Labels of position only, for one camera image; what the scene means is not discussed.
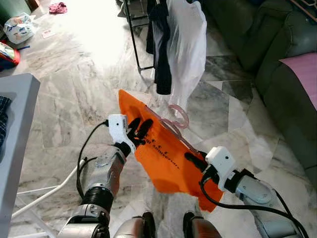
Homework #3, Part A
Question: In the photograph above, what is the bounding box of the red and blue backpack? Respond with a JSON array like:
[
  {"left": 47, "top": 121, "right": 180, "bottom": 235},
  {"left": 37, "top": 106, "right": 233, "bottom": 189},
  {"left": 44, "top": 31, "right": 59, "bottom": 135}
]
[{"left": 0, "top": 42, "right": 20, "bottom": 70}]

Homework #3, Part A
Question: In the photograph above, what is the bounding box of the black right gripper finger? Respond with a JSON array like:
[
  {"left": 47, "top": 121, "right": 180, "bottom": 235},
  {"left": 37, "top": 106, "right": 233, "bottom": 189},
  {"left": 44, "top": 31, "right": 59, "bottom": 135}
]
[{"left": 185, "top": 152, "right": 209, "bottom": 172}]

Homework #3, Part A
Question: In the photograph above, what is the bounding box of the brown clothes hanger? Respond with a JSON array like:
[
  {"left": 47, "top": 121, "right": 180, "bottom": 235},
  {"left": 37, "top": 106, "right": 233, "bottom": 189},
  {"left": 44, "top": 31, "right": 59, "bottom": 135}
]
[{"left": 290, "top": 0, "right": 317, "bottom": 23}]

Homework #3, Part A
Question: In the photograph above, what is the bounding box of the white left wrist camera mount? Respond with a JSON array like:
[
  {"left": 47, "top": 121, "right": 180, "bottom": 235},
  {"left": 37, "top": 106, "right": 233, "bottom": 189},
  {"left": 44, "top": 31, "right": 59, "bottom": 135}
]
[{"left": 107, "top": 114, "right": 135, "bottom": 152}]

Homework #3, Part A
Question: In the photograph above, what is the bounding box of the dark green cabinet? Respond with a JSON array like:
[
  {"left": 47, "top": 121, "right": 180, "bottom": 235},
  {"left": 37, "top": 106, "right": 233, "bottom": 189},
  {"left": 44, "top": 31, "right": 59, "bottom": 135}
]
[{"left": 0, "top": 0, "right": 31, "bottom": 25}]

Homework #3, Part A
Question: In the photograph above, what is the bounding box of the white printed plastic bag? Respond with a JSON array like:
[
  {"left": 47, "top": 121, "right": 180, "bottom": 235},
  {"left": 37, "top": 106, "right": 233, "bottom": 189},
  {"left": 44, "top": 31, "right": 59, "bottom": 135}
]
[{"left": 4, "top": 13, "right": 38, "bottom": 45}]

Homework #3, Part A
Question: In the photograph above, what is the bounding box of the mauve cushion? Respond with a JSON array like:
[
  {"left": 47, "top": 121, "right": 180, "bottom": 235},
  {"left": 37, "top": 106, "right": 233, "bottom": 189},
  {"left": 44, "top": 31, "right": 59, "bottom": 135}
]
[{"left": 280, "top": 52, "right": 317, "bottom": 110}]

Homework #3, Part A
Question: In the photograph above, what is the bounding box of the black metal drying rack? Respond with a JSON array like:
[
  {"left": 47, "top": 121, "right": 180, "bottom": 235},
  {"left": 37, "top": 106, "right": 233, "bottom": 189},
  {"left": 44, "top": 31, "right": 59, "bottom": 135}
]
[{"left": 118, "top": 0, "right": 209, "bottom": 72}]

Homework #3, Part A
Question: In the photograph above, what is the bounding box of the dark green sofa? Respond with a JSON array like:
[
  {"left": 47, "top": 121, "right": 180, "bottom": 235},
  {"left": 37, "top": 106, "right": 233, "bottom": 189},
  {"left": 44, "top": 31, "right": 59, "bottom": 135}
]
[{"left": 203, "top": 0, "right": 317, "bottom": 184}]

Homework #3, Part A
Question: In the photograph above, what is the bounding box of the reddish plastic clothes hanger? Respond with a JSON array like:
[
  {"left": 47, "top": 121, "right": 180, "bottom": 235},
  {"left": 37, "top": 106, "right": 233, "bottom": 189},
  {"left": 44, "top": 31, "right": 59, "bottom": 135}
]
[{"left": 119, "top": 92, "right": 211, "bottom": 159}]

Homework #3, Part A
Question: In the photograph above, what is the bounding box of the robot right leg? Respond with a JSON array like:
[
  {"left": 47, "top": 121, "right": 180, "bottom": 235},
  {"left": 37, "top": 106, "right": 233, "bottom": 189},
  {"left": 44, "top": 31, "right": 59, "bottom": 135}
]
[{"left": 183, "top": 211, "right": 223, "bottom": 238}]

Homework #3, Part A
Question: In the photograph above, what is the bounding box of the white metal table leg frame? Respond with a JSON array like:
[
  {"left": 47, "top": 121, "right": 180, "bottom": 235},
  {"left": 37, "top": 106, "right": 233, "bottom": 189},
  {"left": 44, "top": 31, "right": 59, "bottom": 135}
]
[{"left": 12, "top": 166, "right": 80, "bottom": 238}]

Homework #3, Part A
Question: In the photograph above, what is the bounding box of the blue plaid shirt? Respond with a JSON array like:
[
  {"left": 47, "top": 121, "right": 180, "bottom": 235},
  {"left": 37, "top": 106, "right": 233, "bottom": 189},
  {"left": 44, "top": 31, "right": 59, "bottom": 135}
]
[{"left": 0, "top": 96, "right": 11, "bottom": 159}]

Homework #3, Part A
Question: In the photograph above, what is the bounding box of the white shirt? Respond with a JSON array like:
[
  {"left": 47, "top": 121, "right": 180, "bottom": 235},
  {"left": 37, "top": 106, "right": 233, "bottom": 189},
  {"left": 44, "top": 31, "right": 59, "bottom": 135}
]
[{"left": 166, "top": 0, "right": 208, "bottom": 112}]

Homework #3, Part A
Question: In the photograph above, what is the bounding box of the blue-grey plastic folding table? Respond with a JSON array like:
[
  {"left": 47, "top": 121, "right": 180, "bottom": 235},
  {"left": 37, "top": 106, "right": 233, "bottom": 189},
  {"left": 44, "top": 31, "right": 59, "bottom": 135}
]
[{"left": 0, "top": 73, "right": 41, "bottom": 234}]

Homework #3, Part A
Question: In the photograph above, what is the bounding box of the black shirt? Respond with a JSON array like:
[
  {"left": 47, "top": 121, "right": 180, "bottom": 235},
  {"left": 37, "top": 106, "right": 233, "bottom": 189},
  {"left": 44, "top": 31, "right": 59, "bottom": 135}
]
[{"left": 146, "top": 0, "right": 173, "bottom": 95}]

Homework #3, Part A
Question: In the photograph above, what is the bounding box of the robot left leg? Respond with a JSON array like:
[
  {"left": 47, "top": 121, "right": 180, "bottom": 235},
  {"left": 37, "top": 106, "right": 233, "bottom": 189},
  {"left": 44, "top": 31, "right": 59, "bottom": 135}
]
[{"left": 114, "top": 212, "right": 157, "bottom": 238}]

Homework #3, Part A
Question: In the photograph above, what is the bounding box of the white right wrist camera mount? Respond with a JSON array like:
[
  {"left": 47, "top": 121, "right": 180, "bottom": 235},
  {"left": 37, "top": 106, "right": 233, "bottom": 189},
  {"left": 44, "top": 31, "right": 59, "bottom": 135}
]
[{"left": 205, "top": 146, "right": 237, "bottom": 191}]

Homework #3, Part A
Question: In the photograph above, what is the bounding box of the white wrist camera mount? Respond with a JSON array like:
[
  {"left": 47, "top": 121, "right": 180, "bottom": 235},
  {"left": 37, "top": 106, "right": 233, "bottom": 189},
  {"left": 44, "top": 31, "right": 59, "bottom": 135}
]
[
  {"left": 205, "top": 146, "right": 237, "bottom": 191},
  {"left": 107, "top": 114, "right": 135, "bottom": 152}
]

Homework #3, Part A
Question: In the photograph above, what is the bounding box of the crumpled pink cloth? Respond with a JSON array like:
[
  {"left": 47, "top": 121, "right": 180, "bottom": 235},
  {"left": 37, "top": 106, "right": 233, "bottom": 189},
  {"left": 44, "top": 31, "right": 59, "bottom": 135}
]
[{"left": 48, "top": 2, "right": 68, "bottom": 14}]

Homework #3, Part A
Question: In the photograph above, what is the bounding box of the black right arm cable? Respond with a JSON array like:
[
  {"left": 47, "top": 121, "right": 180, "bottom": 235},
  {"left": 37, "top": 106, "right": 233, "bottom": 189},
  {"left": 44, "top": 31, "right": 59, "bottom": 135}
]
[{"left": 198, "top": 171, "right": 310, "bottom": 238}]

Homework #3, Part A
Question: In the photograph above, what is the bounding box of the robot leg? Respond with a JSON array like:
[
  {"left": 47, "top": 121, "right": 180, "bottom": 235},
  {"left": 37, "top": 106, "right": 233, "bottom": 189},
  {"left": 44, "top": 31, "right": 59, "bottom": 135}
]
[
  {"left": 183, "top": 211, "right": 223, "bottom": 238},
  {"left": 114, "top": 212, "right": 157, "bottom": 238}
]

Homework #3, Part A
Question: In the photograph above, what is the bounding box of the orange shirt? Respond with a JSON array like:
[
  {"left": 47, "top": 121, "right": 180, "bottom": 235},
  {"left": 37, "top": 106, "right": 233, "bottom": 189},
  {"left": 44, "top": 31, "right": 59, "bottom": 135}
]
[{"left": 118, "top": 89, "right": 224, "bottom": 213}]

